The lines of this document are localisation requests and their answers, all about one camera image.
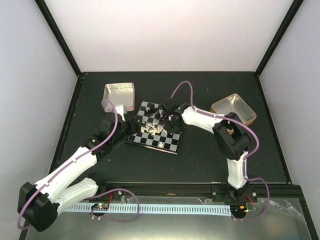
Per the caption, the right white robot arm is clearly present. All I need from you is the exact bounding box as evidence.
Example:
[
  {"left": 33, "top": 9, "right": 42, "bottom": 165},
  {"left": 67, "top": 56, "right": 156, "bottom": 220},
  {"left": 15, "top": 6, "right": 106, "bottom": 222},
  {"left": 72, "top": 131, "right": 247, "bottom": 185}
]
[{"left": 161, "top": 102, "right": 251, "bottom": 202}]

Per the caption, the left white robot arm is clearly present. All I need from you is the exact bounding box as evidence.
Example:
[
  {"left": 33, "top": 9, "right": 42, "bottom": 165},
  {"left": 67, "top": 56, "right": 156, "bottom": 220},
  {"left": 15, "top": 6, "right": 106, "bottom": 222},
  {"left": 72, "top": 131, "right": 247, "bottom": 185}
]
[{"left": 16, "top": 114, "right": 141, "bottom": 232}]

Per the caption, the pile of white chess pieces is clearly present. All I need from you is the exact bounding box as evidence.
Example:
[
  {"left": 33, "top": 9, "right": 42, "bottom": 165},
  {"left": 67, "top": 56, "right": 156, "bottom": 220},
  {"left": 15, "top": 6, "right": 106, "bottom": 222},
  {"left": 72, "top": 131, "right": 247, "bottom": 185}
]
[{"left": 140, "top": 123, "right": 167, "bottom": 137}]

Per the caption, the pile of black chess pieces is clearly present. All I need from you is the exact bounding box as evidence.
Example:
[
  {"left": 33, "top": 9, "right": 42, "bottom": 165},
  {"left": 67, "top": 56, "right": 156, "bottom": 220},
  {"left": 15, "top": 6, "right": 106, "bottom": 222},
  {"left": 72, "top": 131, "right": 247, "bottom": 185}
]
[{"left": 144, "top": 104, "right": 166, "bottom": 122}]

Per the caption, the small circuit board left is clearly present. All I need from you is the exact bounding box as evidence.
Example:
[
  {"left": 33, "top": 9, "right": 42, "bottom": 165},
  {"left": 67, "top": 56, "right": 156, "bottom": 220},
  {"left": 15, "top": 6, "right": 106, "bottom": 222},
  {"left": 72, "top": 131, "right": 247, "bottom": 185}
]
[{"left": 91, "top": 203, "right": 109, "bottom": 211}]

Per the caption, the small circuit board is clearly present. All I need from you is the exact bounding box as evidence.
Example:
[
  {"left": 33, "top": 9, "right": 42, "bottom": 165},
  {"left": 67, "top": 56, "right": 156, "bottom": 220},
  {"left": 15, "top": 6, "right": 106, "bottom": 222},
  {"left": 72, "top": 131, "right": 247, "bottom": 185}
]
[
  {"left": 230, "top": 205, "right": 257, "bottom": 213},
  {"left": 91, "top": 203, "right": 109, "bottom": 211}
]

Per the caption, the small circuit board right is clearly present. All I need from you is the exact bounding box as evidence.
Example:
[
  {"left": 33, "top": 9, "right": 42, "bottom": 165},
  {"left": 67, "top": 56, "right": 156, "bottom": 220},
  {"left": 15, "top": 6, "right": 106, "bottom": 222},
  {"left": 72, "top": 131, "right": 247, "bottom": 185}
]
[{"left": 230, "top": 205, "right": 257, "bottom": 213}]

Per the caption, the black and silver chessboard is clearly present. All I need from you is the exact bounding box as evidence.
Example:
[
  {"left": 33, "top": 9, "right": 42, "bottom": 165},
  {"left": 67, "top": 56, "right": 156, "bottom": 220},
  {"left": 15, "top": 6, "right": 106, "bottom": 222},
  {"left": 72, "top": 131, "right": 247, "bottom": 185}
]
[{"left": 126, "top": 100, "right": 182, "bottom": 155}]

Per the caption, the pink square tin box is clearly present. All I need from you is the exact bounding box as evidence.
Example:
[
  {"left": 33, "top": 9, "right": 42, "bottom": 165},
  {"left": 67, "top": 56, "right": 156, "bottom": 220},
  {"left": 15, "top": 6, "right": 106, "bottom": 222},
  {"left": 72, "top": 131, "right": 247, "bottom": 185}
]
[{"left": 101, "top": 82, "right": 135, "bottom": 113}]

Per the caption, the gold rectangular tin lid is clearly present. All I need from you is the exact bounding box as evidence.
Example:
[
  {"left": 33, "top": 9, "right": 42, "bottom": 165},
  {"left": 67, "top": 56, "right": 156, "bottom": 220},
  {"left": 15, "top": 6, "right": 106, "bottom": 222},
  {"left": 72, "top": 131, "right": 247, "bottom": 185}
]
[{"left": 210, "top": 93, "right": 257, "bottom": 126}]

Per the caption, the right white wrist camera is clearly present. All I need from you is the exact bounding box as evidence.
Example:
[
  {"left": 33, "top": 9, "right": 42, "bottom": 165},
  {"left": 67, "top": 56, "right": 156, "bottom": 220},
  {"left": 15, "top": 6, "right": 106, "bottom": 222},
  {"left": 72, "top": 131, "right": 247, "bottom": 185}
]
[{"left": 161, "top": 97, "right": 179, "bottom": 115}]

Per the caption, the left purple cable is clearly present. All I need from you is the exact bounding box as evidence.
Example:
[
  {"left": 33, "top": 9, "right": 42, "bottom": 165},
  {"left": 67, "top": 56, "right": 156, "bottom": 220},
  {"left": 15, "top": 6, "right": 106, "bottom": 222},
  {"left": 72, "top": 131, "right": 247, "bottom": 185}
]
[{"left": 16, "top": 99, "right": 123, "bottom": 230}]

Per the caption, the pale blue cable duct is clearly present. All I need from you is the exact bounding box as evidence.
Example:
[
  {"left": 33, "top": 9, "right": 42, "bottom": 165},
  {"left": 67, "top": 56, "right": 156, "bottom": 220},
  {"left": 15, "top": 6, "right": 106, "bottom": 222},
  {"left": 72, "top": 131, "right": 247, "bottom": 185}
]
[{"left": 65, "top": 202, "right": 232, "bottom": 217}]

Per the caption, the black mounting rail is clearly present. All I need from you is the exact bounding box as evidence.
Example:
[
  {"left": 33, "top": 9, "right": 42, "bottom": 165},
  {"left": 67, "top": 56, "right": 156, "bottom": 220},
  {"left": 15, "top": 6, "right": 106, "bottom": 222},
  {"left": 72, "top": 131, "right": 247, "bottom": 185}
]
[{"left": 95, "top": 181, "right": 305, "bottom": 203}]

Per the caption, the black frame post left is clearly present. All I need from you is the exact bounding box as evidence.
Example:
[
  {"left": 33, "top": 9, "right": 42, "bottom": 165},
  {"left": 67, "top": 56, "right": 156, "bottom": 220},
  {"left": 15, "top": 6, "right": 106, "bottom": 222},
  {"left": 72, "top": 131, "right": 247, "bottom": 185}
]
[{"left": 34, "top": 0, "right": 82, "bottom": 77}]

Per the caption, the black frame post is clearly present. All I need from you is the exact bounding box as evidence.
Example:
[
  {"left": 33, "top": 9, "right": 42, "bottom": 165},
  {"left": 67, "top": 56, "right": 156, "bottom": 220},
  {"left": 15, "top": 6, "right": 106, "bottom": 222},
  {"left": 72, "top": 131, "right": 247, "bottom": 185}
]
[
  {"left": 255, "top": 0, "right": 304, "bottom": 77},
  {"left": 34, "top": 0, "right": 82, "bottom": 77}
]

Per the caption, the black frame post right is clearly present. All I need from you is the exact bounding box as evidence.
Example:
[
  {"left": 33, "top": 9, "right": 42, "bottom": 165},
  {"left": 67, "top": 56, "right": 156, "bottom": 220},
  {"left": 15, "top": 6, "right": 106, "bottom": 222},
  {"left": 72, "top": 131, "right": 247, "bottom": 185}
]
[{"left": 255, "top": 0, "right": 304, "bottom": 77}]

